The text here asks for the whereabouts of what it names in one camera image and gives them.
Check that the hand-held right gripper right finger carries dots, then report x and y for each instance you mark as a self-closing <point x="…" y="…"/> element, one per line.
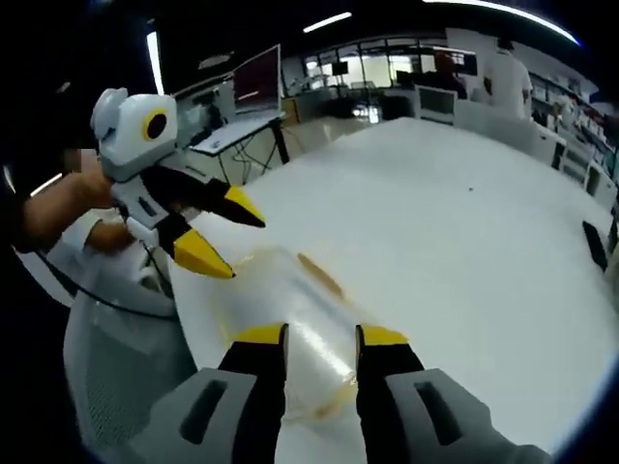
<point x="416" y="420"/>

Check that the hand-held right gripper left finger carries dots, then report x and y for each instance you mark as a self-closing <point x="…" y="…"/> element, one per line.
<point x="213" y="420"/>

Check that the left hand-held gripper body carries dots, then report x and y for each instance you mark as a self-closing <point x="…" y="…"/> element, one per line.
<point x="128" y="140"/>

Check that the clear plastic bag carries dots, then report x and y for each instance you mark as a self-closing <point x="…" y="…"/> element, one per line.
<point x="321" y="280"/>

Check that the person's left hand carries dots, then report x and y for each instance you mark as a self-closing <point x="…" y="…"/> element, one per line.
<point x="92" y="191"/>

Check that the white desk with black legs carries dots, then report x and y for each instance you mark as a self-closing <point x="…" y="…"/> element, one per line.
<point x="232" y="135"/>

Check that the grey mesh office chair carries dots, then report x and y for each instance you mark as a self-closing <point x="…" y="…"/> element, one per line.
<point x="121" y="367"/>

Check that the white-framed monitor with red screen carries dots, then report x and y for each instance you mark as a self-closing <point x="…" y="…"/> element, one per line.
<point x="256" y="79"/>

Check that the short ceiling light strip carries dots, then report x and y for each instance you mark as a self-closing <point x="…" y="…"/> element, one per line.
<point x="328" y="21"/>

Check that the black flat device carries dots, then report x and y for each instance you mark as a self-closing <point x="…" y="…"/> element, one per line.
<point x="596" y="246"/>

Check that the white low partition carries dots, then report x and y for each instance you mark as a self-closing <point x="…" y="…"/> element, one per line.
<point x="508" y="130"/>

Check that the storage shelves with boxes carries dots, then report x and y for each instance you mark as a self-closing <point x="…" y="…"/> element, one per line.
<point x="575" y="130"/>

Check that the long curved ceiling light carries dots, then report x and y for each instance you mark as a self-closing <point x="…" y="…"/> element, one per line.
<point x="512" y="13"/>

